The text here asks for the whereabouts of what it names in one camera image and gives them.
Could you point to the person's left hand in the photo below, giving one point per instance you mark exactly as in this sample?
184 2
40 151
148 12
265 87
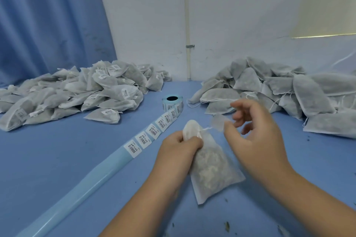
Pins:
175 159

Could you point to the person's right hand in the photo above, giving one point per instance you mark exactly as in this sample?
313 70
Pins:
258 142

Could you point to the blue label roll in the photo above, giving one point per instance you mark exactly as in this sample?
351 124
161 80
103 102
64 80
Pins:
139 140

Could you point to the white pouch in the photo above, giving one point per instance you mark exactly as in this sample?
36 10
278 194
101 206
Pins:
214 173

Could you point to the pile of unlabelled herb bags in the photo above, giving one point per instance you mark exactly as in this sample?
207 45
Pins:
289 92

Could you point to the pile of labelled herb bags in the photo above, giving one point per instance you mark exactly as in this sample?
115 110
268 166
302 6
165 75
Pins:
78 95

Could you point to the person's left forearm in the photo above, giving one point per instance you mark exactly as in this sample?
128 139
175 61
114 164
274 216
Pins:
142 212

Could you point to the grey pipe clamp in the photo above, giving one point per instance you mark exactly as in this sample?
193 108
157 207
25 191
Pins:
190 46

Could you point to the blue curtain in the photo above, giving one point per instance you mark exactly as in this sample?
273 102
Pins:
50 17

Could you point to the white wall pipe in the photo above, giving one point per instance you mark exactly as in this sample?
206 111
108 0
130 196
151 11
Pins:
187 12

